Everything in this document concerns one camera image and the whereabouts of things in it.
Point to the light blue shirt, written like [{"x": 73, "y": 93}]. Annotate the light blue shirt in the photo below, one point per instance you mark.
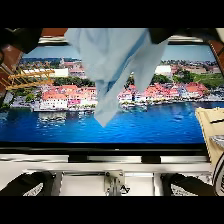
[{"x": 110, "y": 60}]

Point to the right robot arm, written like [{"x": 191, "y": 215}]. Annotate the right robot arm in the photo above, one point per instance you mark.
[{"x": 186, "y": 185}]

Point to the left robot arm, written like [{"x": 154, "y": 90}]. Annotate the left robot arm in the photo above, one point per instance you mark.
[{"x": 23, "y": 38}]

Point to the beige wooden board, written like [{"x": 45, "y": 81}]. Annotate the beige wooden board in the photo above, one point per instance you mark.
[{"x": 208, "y": 121}]

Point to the silver frame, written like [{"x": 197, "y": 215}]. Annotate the silver frame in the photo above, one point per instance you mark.
[{"x": 100, "y": 166}]

